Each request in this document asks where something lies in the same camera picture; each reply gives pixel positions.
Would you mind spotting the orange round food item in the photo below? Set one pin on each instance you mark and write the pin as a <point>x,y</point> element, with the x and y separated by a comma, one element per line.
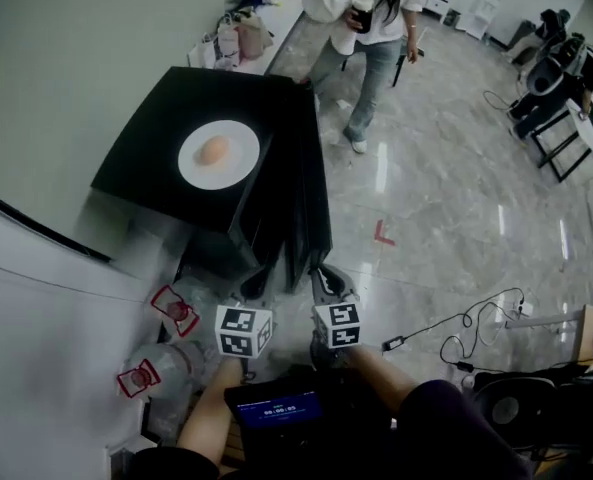
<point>213,149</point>

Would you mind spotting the black cabinet with glass door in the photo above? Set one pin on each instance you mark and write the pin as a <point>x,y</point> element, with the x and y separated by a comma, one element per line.
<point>141,133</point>

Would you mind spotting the white round plate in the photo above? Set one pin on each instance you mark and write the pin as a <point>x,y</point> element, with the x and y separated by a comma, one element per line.
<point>236,168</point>

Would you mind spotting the white paper scrap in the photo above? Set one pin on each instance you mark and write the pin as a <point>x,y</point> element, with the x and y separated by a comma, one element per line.
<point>342,104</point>

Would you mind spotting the white power strip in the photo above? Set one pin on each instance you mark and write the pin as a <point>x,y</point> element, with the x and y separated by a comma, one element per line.
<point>523,308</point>

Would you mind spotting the person's left forearm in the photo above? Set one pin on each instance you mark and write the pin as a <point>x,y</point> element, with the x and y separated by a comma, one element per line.
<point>206,413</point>

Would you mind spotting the person's right forearm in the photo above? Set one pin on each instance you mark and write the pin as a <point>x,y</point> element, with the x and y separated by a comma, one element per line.
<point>381,378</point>

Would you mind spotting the wooden slat pallet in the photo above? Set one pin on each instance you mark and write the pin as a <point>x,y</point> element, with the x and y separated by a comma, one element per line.
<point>232,443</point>

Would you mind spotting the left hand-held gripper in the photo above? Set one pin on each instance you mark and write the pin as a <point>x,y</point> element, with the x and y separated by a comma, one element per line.
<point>238,330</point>

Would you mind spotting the black chest screen device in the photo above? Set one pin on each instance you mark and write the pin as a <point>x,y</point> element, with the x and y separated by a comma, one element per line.
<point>276,410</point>

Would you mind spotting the grey backpack rig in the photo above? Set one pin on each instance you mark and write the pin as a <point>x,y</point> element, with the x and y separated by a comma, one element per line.
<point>546,73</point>

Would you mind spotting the dark drink cup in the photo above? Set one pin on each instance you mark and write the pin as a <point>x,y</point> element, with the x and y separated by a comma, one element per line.
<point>363,15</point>

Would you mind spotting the person's dark shirt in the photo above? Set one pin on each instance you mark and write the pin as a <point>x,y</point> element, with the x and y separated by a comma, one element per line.
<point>451,433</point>

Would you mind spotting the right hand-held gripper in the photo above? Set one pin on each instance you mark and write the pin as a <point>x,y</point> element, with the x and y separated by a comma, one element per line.
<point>338,325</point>

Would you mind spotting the black frame white table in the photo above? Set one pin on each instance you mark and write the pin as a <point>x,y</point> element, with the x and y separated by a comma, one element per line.
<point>588,133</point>

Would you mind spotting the white and red paper bag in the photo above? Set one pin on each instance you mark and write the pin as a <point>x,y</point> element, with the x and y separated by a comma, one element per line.
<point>228,45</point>

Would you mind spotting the pink tote bag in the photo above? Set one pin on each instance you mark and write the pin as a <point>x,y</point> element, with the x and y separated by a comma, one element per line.
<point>253,38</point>

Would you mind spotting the black bag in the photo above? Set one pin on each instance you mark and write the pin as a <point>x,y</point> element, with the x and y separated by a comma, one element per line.
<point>526,393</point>

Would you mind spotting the red corner floor tape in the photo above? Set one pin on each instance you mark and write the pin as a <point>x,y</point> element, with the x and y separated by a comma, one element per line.
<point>383,235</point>

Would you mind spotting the small dark bin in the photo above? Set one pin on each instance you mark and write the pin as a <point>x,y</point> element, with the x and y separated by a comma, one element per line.
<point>451,16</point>

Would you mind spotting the low white platform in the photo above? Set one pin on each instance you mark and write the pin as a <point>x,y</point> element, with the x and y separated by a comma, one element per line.
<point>286,23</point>

